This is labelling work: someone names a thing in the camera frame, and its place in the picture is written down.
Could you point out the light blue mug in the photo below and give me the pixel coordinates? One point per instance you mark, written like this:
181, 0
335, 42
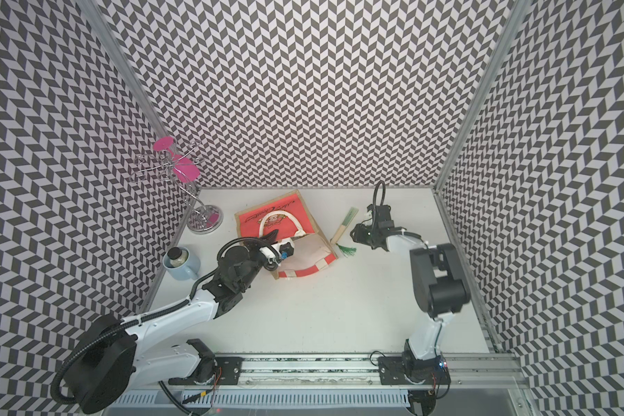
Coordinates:
181, 264

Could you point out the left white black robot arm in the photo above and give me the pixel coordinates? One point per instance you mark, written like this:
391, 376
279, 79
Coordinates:
117, 355

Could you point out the burlap red striped tote bag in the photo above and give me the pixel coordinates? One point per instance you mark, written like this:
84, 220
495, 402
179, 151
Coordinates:
290, 218

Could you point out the chrome stand with pink cups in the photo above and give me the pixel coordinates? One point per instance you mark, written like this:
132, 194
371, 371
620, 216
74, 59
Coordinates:
168, 164

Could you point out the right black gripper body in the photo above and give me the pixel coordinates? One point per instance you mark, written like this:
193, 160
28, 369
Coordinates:
366, 235

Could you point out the green tassel folding fan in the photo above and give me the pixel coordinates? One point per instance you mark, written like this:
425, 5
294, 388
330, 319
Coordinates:
345, 250

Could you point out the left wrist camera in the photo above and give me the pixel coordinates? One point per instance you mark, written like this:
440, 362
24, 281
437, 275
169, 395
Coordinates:
278, 252

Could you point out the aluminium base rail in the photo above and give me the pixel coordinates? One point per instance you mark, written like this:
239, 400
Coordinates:
303, 382

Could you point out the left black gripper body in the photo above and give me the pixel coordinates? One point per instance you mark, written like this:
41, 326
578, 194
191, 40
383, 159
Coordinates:
257, 259

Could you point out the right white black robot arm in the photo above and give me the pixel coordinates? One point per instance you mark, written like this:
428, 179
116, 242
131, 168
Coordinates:
439, 291

